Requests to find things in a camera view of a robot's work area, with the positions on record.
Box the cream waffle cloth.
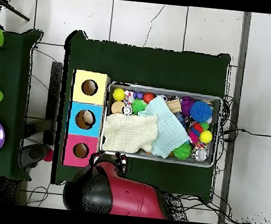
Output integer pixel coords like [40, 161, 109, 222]
[101, 110, 160, 156]

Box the light blue waffle cloth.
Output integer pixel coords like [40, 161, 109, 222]
[134, 93, 194, 161]

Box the shallow clear mesh bin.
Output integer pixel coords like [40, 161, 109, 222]
[98, 80, 224, 169]

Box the wooden box with three holes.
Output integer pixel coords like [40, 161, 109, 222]
[61, 69, 111, 169]

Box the green spiky ball with eyes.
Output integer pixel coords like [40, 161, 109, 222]
[130, 98, 149, 116]

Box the tan round disc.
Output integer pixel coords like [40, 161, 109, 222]
[110, 100, 127, 116]

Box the orange-red ball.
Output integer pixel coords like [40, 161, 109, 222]
[142, 92, 156, 105]

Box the yellow plastic ball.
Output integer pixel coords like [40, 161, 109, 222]
[112, 87, 127, 102]
[198, 129, 213, 144]

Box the striped wooden block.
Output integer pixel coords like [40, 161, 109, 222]
[165, 99, 183, 115]

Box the dark green table cloth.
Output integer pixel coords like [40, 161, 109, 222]
[50, 28, 233, 200]
[0, 25, 46, 182]

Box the plain green spiky ball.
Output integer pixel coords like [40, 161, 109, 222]
[171, 141, 193, 161]

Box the large blue spiky ball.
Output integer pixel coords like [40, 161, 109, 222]
[188, 99, 215, 125]

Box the grey box with red button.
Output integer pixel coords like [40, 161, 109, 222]
[19, 141, 55, 171]

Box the black rod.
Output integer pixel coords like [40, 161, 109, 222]
[0, 0, 32, 22]

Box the black power cable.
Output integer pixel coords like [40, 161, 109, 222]
[219, 126, 271, 146]

